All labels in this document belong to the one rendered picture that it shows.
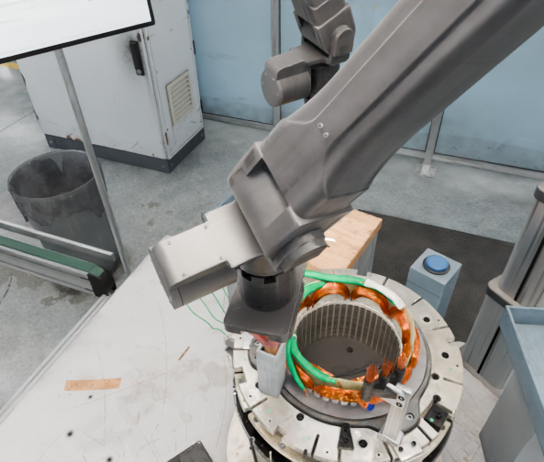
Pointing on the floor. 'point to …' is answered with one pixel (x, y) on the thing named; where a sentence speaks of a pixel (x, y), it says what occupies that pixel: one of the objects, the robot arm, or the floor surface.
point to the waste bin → (80, 229)
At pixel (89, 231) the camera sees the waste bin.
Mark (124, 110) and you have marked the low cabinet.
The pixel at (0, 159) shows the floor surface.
